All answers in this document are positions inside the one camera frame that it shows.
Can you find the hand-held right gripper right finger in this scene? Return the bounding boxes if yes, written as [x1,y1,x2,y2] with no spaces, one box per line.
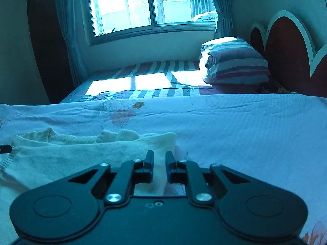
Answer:
[165,150,252,206]

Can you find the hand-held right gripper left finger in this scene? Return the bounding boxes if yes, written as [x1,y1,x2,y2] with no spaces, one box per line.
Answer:
[68,150,155,206]

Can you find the white knit sweater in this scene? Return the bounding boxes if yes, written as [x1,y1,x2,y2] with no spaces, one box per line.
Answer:
[0,129,178,197]

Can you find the striped bed sheet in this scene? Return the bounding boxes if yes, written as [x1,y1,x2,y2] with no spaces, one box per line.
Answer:
[60,60,256,104]

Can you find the floral bed sheet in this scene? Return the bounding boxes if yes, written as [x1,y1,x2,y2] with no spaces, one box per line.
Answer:
[0,93,327,245]

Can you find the folded striped quilt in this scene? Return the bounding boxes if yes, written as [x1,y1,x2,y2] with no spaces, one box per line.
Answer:
[199,36,271,85]

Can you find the blue curtain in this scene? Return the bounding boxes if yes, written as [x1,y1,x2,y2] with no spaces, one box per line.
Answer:
[190,0,235,40]
[52,0,88,87]

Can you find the light cloth on windowsill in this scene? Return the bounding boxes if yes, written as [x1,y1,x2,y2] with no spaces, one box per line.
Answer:
[191,11,218,22]

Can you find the sliding glass window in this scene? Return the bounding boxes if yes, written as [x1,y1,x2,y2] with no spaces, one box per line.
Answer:
[81,0,218,44]

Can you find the dark red scalloped headboard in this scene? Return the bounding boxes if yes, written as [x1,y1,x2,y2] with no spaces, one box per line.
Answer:
[250,10,327,98]

